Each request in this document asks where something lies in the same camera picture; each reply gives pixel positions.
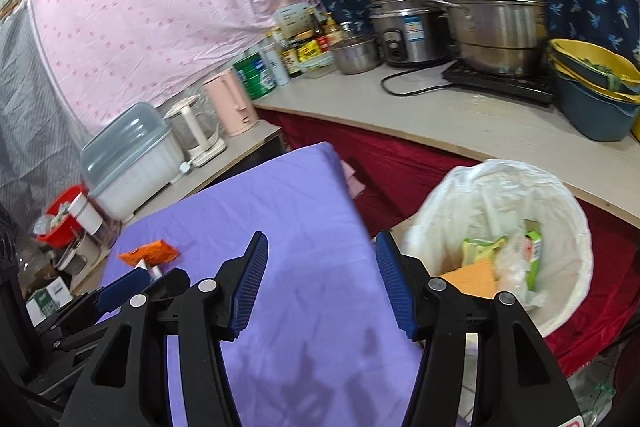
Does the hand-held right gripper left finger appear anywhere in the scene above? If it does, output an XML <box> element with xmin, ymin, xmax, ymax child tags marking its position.
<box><xmin>59</xmin><ymin>231</ymin><xmax>271</xmax><ymax>427</ymax></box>

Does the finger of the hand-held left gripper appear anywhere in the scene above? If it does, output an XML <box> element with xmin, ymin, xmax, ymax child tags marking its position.
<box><xmin>37</xmin><ymin>268</ymin><xmax>152</xmax><ymax>333</ymax></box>
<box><xmin>150</xmin><ymin>267</ymin><xmax>192</xmax><ymax>308</ymax></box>

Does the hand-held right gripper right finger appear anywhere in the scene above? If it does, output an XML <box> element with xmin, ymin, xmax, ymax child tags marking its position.
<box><xmin>375</xmin><ymin>231</ymin><xmax>583</xmax><ymax>427</ymax></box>

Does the orange snack packet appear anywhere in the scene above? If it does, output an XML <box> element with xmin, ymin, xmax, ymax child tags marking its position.
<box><xmin>117</xmin><ymin>241</ymin><xmax>181</xmax><ymax>267</ymax></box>

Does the large orange foam net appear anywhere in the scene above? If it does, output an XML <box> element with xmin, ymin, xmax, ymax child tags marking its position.
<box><xmin>439</xmin><ymin>257</ymin><xmax>498</xmax><ymax>300</ymax></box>

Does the yellow green snack bag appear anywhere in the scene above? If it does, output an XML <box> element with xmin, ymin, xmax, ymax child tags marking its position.
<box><xmin>460</xmin><ymin>234</ymin><xmax>508</xmax><ymax>265</ymax></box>

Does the clear plastic wrapper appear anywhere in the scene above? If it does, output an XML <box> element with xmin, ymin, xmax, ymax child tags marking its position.
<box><xmin>492</xmin><ymin>239</ymin><xmax>536</xmax><ymax>303</ymax></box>

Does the trash bin white bag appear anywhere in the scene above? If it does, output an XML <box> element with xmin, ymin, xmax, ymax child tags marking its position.
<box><xmin>402</xmin><ymin>158</ymin><xmax>593</xmax><ymax>339</ymax></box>

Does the white green cardboard box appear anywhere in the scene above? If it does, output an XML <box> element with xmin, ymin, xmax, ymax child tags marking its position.
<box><xmin>25</xmin><ymin>279</ymin><xmax>73</xmax><ymax>328</ymax></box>

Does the white jar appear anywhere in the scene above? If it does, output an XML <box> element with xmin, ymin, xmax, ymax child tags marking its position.
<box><xmin>67</xmin><ymin>194</ymin><xmax>103</xmax><ymax>233</ymax></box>

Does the red plastic basin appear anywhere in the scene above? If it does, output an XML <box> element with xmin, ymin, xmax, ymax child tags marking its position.
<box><xmin>34</xmin><ymin>186</ymin><xmax>88</xmax><ymax>249</ymax></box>

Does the purple tablecloth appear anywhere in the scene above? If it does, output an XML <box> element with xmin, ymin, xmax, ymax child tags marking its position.
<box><xmin>47</xmin><ymin>142</ymin><xmax>426</xmax><ymax>427</ymax></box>

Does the white container grey lid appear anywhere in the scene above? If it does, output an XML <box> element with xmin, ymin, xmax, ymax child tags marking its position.
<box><xmin>80</xmin><ymin>102</ymin><xmax>186</xmax><ymax>222</ymax></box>

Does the pink sheet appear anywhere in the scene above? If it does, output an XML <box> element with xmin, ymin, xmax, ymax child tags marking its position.
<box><xmin>340</xmin><ymin>159</ymin><xmax>368</xmax><ymax>200</ymax></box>

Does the dark red cloth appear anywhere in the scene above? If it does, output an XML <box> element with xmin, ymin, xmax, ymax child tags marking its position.
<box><xmin>252</xmin><ymin>104</ymin><xmax>640</xmax><ymax>378</ymax></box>

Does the pink electric kettle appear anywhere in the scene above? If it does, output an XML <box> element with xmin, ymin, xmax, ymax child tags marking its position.
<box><xmin>202</xmin><ymin>68</ymin><xmax>258</xmax><ymax>138</ymax></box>

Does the green tin can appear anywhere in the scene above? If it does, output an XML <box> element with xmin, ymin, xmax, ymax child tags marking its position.
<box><xmin>234</xmin><ymin>52</ymin><xmax>278</xmax><ymax>102</ymax></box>

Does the grey striped cloth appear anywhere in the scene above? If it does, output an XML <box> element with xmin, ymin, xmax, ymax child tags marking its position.
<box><xmin>0</xmin><ymin>4</ymin><xmax>96</xmax><ymax>218</ymax></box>

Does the white bottle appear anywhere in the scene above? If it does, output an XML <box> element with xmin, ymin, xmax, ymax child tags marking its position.
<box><xmin>264</xmin><ymin>39</ymin><xmax>292</xmax><ymax>86</ymax></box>

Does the black induction cooker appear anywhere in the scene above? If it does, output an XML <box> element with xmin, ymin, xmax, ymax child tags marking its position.
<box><xmin>442</xmin><ymin>59</ymin><xmax>558</xmax><ymax>104</ymax></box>

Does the dark sauce bottle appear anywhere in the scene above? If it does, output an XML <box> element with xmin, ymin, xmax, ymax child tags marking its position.
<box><xmin>280</xmin><ymin>37</ymin><xmax>303</xmax><ymax>78</ymax></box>

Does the small steel pot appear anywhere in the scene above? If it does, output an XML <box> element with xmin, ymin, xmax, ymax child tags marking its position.
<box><xmin>330</xmin><ymin>34</ymin><xmax>383</xmax><ymax>75</ymax></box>

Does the yellow label jar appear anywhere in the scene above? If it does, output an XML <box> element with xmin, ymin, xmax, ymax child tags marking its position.
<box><xmin>295</xmin><ymin>39</ymin><xmax>323</xmax><ymax>64</ymax></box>

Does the steel rice cooker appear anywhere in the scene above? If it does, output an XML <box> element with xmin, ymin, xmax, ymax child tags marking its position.
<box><xmin>369</xmin><ymin>0</ymin><xmax>451</xmax><ymax>68</ymax></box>

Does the blue plastic basin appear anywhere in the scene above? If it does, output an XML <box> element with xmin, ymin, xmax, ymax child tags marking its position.
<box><xmin>552</xmin><ymin>67</ymin><xmax>640</xmax><ymax>142</ymax></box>

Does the orange cap bottle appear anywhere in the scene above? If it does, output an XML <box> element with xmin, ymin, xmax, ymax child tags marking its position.
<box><xmin>325</xmin><ymin>13</ymin><xmax>343</xmax><ymax>48</ymax></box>

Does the pink dotted curtain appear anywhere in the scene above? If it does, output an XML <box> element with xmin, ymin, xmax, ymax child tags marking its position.
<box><xmin>27</xmin><ymin>0</ymin><xmax>321</xmax><ymax>132</ymax></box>

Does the large steel steamer pot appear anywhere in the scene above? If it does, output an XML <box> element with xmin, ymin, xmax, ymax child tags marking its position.
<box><xmin>431</xmin><ymin>0</ymin><xmax>566</xmax><ymax>78</ymax></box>

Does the yellow plastic basin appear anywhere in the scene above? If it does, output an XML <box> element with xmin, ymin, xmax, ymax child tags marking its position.
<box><xmin>547</xmin><ymin>38</ymin><xmax>640</xmax><ymax>102</ymax></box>

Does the glass kettle white handle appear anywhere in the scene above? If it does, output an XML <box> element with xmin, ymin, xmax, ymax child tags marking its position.
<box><xmin>162</xmin><ymin>97</ymin><xmax>228</xmax><ymax>168</ymax></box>

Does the black power cable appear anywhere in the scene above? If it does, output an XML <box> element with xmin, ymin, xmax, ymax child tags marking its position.
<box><xmin>381</xmin><ymin>69</ymin><xmax>451</xmax><ymax>98</ymax></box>

